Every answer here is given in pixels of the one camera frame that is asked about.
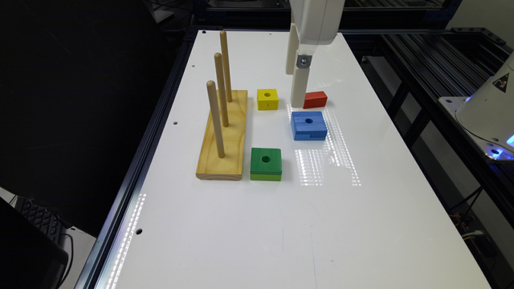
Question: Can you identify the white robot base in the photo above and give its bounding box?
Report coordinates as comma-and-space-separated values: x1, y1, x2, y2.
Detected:
439, 56, 513, 161

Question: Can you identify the wooden peg base board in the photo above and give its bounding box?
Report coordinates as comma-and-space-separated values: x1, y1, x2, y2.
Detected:
196, 90, 247, 181

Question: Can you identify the green wooden block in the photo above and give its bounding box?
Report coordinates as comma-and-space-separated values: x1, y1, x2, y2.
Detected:
250, 148, 282, 181

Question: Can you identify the black aluminium table frame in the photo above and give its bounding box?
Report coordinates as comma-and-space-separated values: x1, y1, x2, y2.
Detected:
75, 26, 204, 289

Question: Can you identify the middle wooden peg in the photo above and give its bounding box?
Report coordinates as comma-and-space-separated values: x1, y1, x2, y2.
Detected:
214, 52, 229, 127

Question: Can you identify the rear wooden peg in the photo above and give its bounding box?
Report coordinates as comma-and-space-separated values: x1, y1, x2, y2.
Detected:
219, 31, 232, 103

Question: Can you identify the blue wooden block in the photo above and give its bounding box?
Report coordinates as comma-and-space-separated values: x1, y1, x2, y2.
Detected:
291, 112, 328, 140

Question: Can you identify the front wooden peg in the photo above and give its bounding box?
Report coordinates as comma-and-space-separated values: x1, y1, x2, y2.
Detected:
206, 80, 225, 158

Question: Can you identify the black keyboard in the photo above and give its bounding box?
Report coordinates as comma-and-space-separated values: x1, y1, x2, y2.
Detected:
15, 197, 63, 245

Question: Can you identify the yellow wooden block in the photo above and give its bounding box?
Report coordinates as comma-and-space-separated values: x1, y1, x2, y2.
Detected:
257, 89, 279, 110

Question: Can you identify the red wooden block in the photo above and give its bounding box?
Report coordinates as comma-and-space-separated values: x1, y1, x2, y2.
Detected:
303, 92, 328, 109

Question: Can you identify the black laptop corner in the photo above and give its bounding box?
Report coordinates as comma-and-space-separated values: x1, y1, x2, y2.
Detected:
1, 200, 68, 289

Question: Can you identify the wooden peg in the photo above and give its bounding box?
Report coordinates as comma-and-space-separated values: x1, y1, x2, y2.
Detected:
214, 52, 229, 127
206, 80, 225, 158
219, 31, 232, 103

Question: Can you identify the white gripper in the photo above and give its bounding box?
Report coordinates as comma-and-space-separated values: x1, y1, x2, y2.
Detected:
285, 0, 345, 108

